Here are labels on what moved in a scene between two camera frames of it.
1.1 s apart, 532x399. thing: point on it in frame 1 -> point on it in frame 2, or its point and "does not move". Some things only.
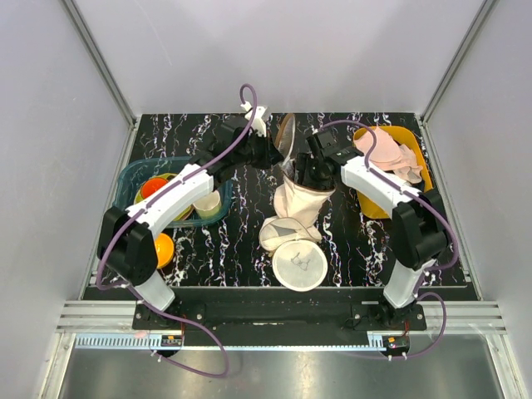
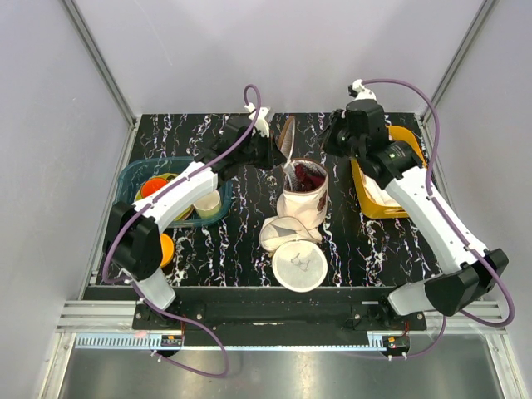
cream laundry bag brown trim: x=293 y=201 does not move
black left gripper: x=271 y=155 does not move
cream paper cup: x=209 y=206 does not move
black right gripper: x=303 y=162 -> x=337 y=120
